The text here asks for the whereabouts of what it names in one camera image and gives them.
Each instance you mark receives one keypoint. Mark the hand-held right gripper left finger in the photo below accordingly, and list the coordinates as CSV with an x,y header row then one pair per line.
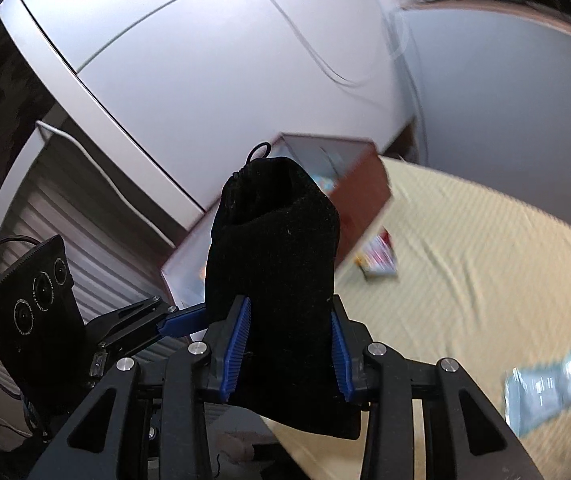
x,y
238,350

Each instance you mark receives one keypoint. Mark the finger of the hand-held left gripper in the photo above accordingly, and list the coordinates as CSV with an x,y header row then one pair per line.
x,y
185,319

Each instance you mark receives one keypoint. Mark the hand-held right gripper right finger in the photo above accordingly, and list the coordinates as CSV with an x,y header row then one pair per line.
x,y
340,360

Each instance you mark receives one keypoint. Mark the red cardboard box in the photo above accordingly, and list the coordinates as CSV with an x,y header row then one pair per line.
x,y
365,195

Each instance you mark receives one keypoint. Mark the white red sachet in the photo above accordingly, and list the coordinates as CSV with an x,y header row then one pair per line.
x,y
376,256

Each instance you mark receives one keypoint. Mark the white slatted panel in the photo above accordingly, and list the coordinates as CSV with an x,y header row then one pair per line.
x,y
90,220

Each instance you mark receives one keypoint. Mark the striped bed sheet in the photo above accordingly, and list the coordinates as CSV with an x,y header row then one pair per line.
x,y
465,260

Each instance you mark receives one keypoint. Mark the silver blue foil packet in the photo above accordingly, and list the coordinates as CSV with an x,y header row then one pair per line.
x,y
550,385

